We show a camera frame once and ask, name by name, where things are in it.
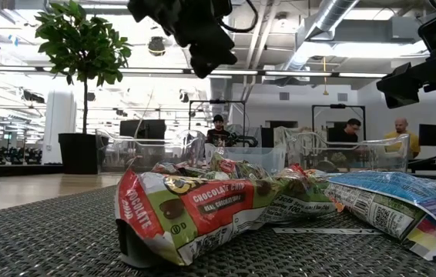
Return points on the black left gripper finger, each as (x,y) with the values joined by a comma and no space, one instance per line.
(202,67)
(223,61)

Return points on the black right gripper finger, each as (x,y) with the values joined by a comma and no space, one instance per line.
(397,94)
(401,74)

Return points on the chocolate chip granola bar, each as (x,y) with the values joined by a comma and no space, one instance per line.
(175,169)
(187,215)
(237,167)

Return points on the oatmeal raisin granola bar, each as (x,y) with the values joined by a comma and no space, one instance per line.
(395,200)

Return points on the long ceiling light strip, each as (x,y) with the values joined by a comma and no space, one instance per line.
(152,71)
(362,75)
(241,72)
(299,73)

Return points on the person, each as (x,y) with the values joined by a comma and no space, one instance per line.
(343,134)
(218,134)
(401,132)

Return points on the black computer monitor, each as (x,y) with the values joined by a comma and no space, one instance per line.
(143,129)
(431,134)

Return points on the yellow hanging pendant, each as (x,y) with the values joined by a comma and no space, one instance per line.
(325,91)

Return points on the clear plastic bin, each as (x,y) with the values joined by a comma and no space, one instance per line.
(356,157)
(125,154)

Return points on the translucent white plastic bin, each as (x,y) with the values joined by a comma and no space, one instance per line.
(260,155)

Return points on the green leafy indoor tree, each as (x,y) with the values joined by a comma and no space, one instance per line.
(83,42)

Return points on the black square planter pot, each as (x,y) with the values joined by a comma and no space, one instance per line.
(77,154)

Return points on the white label strip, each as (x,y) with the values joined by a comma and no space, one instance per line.
(326,231)

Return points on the grey woven table mat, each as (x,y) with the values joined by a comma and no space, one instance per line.
(68,238)

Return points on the grey wall vent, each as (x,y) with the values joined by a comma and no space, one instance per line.
(284,96)
(342,97)

